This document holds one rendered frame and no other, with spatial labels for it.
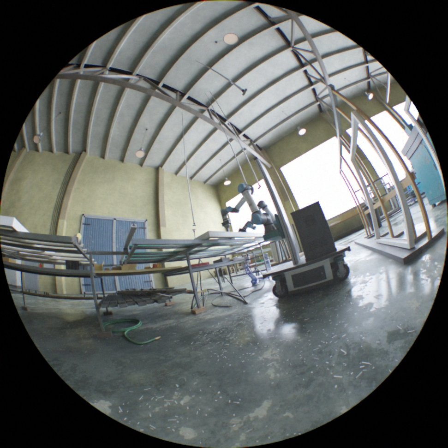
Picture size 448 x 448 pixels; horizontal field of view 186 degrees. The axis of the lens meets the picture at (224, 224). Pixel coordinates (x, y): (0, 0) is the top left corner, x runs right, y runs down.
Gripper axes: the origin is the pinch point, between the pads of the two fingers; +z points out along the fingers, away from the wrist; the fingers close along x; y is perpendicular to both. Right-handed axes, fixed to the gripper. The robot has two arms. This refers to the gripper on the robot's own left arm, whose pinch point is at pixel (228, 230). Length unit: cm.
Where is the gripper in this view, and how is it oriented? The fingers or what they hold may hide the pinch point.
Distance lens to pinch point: 182.9
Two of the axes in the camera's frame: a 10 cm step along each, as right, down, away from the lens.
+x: 6.9, -3.7, -6.2
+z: 2.3, 9.3, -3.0
